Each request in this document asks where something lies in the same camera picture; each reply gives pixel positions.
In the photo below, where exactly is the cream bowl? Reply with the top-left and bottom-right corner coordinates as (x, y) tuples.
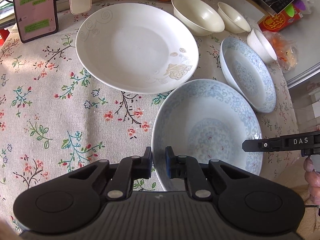
(171, 0), (225, 36)
(217, 2), (251, 34)

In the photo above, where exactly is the white plate with rose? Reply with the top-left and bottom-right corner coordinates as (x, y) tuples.
(75, 3), (199, 94)

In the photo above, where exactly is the red gift box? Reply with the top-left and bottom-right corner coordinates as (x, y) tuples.
(258, 4), (303, 32)

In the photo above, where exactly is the small blue patterned plate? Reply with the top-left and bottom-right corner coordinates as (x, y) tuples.
(219, 37), (276, 113)

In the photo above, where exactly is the large white bowl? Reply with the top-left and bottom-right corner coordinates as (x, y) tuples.
(247, 28), (277, 64)

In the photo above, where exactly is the large blue patterned plate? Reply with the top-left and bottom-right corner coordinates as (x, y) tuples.
(151, 79), (263, 191)

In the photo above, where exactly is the black smartphone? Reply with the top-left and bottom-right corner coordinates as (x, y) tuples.
(13, 0), (59, 43)

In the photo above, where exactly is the plastic bag of oranges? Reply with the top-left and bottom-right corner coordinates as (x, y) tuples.
(263, 31), (298, 73)

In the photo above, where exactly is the right hand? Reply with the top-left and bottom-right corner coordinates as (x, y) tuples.
(303, 156), (320, 206)

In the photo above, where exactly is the white cabinet with wood trim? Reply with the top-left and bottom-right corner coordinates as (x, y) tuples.
(276, 0), (319, 88)

